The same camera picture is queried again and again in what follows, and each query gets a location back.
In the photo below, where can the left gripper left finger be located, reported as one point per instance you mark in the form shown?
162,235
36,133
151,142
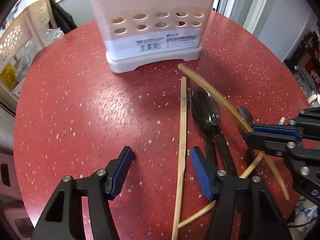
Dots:
62,217

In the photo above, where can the black hanging cloth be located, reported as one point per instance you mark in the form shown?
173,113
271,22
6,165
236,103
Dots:
62,18

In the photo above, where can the bamboo chopstick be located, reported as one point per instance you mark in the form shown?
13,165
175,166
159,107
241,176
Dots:
243,124

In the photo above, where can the beige perforated storage cart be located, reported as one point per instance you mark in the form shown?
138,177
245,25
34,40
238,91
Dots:
31,31

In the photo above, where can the pink plastic stool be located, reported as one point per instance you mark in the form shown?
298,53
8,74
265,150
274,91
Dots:
15,210

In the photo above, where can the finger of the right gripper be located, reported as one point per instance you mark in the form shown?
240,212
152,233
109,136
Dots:
291,149
309,132

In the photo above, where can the clear grey spoon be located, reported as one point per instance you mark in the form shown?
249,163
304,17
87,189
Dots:
206,114

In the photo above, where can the blue patterned wooden chopstick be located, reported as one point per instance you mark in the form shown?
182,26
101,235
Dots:
281,121

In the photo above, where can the pink utensil holder caddy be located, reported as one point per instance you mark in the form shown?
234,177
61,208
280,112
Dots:
139,32

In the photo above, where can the dark brown spoon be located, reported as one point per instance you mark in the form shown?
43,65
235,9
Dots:
246,115

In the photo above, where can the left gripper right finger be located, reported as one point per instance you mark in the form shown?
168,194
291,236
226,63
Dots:
261,218

